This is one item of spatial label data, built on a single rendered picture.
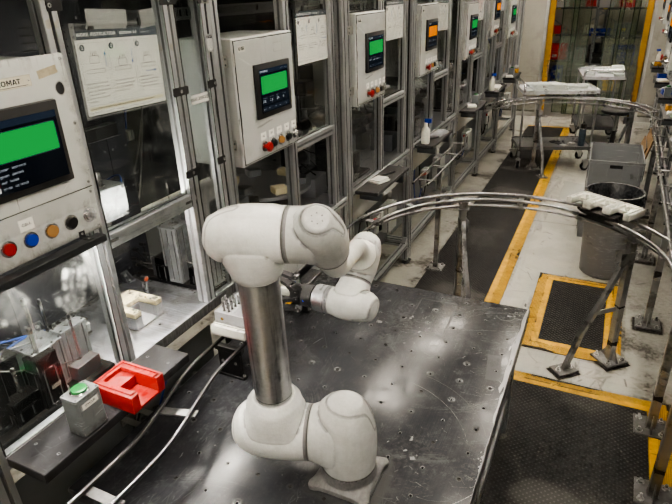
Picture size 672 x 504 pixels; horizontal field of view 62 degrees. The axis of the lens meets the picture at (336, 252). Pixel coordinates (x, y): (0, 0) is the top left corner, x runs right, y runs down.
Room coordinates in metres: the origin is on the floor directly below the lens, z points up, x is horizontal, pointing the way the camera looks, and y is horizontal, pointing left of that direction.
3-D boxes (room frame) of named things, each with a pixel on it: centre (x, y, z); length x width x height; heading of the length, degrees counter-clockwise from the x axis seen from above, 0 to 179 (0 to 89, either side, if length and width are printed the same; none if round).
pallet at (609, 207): (2.75, -1.43, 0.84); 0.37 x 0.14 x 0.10; 32
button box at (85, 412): (1.17, 0.69, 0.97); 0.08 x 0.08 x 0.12; 64
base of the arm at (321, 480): (1.20, -0.02, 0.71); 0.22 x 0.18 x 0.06; 154
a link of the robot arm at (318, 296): (1.56, 0.05, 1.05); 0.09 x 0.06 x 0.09; 154
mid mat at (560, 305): (3.06, -1.53, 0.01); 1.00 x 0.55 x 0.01; 154
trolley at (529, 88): (6.36, -2.55, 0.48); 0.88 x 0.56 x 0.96; 82
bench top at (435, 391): (1.60, -0.01, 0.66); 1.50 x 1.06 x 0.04; 154
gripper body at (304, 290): (1.59, 0.11, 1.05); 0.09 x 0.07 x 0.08; 64
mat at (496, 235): (5.61, -1.94, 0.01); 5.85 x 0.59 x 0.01; 154
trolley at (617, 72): (7.32, -3.48, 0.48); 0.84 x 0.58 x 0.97; 162
